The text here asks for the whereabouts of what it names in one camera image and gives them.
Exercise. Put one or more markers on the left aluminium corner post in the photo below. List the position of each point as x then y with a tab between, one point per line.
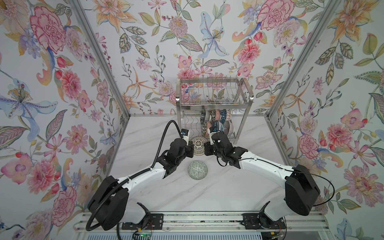
94	44

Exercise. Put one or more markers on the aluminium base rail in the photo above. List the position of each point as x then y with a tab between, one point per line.
172	222

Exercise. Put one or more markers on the pale green pattern bowl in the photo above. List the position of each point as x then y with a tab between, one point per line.
197	170

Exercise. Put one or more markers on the aluminium corner post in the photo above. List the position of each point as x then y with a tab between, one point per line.
328	12
94	44

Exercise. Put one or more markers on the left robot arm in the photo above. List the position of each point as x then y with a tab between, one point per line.
113	202

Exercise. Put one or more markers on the white lattice bowl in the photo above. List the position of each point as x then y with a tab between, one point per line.
198	143

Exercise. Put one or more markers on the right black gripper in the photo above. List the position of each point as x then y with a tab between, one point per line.
207	146

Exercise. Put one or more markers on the blue triangle pattern bowl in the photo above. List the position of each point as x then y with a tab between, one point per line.
223	115

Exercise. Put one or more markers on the steel two-tier dish rack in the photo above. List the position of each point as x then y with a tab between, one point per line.
197	94

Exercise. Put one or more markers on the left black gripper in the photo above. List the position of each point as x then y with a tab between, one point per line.
190	148

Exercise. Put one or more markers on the light blue floral bowl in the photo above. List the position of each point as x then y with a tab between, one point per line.
220	126

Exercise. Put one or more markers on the purple striped bowl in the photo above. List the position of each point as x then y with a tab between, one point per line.
228	128

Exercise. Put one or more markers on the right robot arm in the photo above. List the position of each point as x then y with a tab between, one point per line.
301	190

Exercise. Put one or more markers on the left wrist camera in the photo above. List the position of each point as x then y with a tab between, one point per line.
185	135

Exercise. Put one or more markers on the dark navy petal bowl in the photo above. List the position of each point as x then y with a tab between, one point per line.
203	116

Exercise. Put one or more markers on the right aluminium corner post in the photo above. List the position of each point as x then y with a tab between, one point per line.
328	12

